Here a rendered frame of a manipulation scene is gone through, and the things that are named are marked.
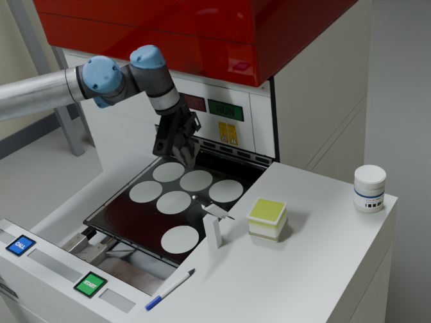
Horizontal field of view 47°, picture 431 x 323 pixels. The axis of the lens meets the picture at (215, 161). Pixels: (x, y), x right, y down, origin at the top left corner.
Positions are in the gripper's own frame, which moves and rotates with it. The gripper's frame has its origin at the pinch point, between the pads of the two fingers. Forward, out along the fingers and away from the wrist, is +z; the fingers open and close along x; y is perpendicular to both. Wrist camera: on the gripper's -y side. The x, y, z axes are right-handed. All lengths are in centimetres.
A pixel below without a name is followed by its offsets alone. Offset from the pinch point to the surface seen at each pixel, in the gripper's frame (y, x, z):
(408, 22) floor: 336, 31, 136
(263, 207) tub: -10.7, -29.0, -0.8
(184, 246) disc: -19.9, -7.5, 8.8
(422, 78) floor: 239, -2, 130
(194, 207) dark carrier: -6.5, -1.9, 9.6
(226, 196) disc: 1.0, -7.9, 11.3
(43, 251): -38.8, 19.4, -3.2
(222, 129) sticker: 15.8, -2.9, -1.0
